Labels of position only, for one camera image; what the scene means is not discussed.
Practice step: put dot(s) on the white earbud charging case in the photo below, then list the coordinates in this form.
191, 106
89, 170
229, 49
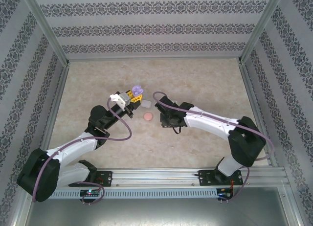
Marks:
146, 104

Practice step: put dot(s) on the pink earbud charging case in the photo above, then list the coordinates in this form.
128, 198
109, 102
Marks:
148, 116

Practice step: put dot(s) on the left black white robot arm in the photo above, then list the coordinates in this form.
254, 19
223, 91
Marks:
73, 145

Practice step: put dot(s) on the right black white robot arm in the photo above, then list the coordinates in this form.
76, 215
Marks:
210, 123

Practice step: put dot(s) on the grey metal panel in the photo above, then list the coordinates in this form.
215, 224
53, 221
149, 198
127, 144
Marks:
156, 213

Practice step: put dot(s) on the grey wall base strip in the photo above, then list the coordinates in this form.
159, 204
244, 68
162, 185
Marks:
154, 60

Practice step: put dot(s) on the aluminium side rail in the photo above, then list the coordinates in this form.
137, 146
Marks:
248, 89
58, 113

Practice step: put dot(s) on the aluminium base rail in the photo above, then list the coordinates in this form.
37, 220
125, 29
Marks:
151, 177

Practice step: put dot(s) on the aluminium corner post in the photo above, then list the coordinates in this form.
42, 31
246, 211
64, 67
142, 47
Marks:
261, 28
46, 28

